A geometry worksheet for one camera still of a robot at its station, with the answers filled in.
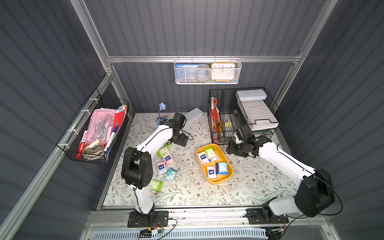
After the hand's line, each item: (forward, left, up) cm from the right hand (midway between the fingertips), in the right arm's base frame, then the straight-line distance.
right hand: (233, 149), depth 85 cm
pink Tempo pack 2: (-2, +39, -9) cm, 40 cm away
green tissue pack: (+4, +43, -10) cm, 45 cm away
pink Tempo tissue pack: (-7, +42, -10) cm, 44 cm away
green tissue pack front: (-17, +44, -10) cm, 48 cm away
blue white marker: (-1, +61, +19) cm, 63 cm away
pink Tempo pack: (-9, +12, -10) cm, 18 cm away
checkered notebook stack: (+21, -17, +8) cm, 28 cm away
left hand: (+7, +33, -1) cm, 33 cm away
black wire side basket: (-11, +73, +24) cm, 78 cm away
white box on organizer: (+36, -16, +10) cm, 41 cm away
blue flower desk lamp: (+25, +43, +11) cm, 51 cm away
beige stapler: (-11, +65, +19) cm, 69 cm away
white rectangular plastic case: (+40, +24, -12) cm, 48 cm away
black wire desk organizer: (+41, -4, -7) cm, 41 cm away
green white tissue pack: (+1, +12, -8) cm, 14 cm away
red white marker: (-10, +72, +19) cm, 75 cm away
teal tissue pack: (-11, +36, -10) cm, 39 cm away
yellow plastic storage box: (-3, +10, -11) cm, 15 cm away
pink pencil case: (+2, +68, +19) cm, 71 cm away
